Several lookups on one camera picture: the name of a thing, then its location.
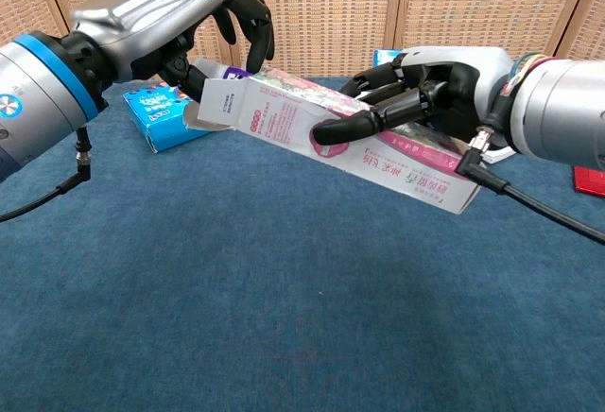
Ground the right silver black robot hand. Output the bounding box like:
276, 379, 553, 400
309, 46, 516, 147

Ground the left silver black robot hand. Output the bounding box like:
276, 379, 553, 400
63, 0, 276, 106

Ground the purple toothpaste tube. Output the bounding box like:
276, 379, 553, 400
221, 65, 256, 80

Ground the floral toothpaste carton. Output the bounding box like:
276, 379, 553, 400
181, 57, 483, 215

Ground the blue and brown cookie box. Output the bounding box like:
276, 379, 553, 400
372, 48, 403, 71

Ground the white yellow paper pad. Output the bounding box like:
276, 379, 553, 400
481, 146, 517, 165

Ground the woven bamboo folding screen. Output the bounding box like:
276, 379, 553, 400
0, 0, 605, 88

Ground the red certificate folder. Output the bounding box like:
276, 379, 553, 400
571, 164, 605, 197

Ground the teal table cloth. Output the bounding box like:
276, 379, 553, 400
0, 71, 605, 412

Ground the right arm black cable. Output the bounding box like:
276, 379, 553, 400
456, 126, 605, 246

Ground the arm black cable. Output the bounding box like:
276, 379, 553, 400
456, 126, 605, 246
0, 126, 94, 223

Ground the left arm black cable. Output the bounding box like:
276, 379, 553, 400
0, 126, 94, 223

